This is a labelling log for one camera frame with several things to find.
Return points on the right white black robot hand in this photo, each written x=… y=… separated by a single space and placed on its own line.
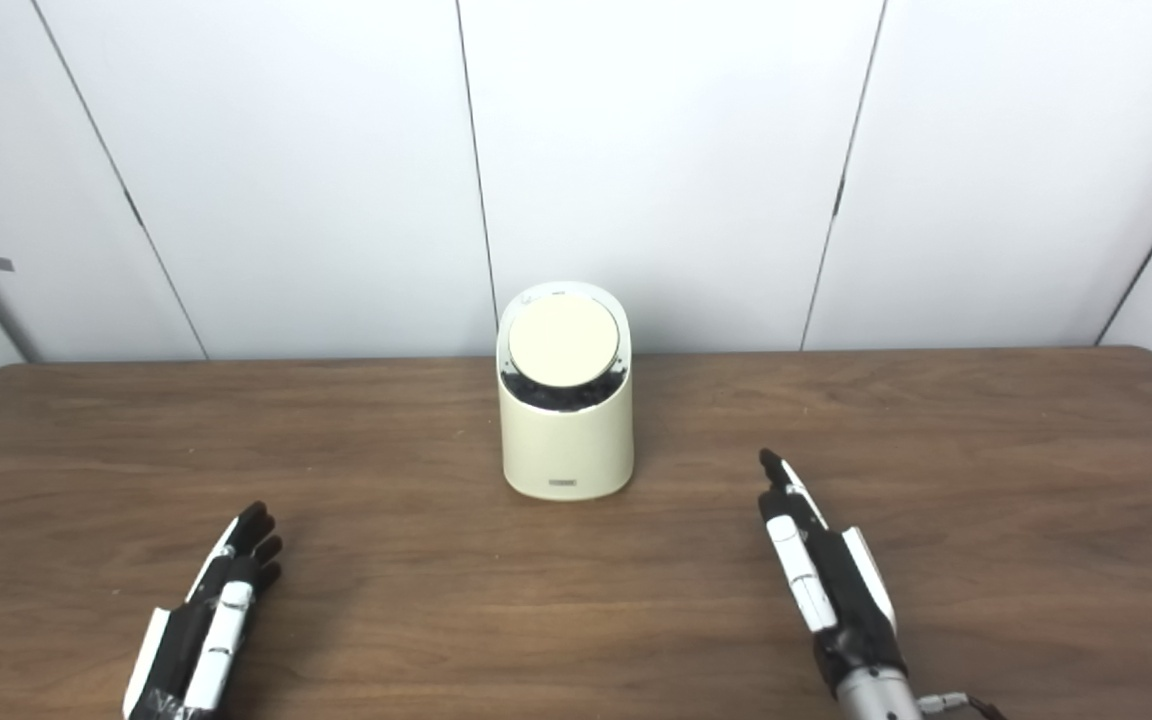
x=841 y=590

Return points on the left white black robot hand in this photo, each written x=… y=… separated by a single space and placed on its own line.
x=191 y=640

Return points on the cream round bin lid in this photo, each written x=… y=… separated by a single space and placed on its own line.
x=564 y=340

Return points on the cream-colored desktop bin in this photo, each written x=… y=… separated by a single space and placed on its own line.
x=566 y=450

